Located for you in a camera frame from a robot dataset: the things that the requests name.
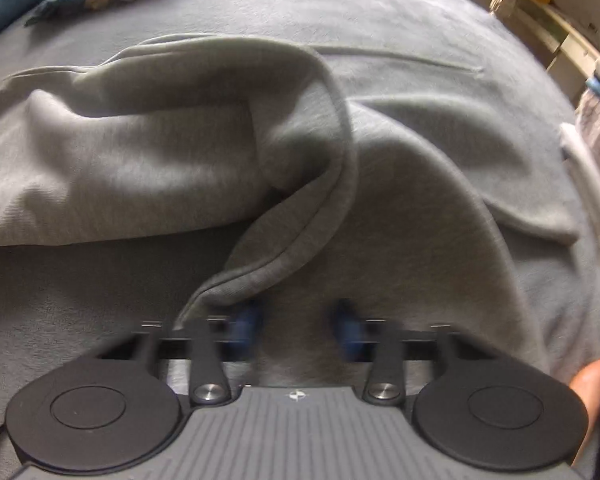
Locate grey sweatshirt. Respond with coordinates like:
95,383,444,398
0,32,581,391

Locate grey bed blanket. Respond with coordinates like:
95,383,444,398
0,0,600,480

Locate cream wooden desk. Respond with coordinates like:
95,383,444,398
510,0,600,106

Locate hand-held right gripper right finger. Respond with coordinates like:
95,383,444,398
328,300,461,403

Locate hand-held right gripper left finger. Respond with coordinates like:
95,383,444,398
97,302,260,406

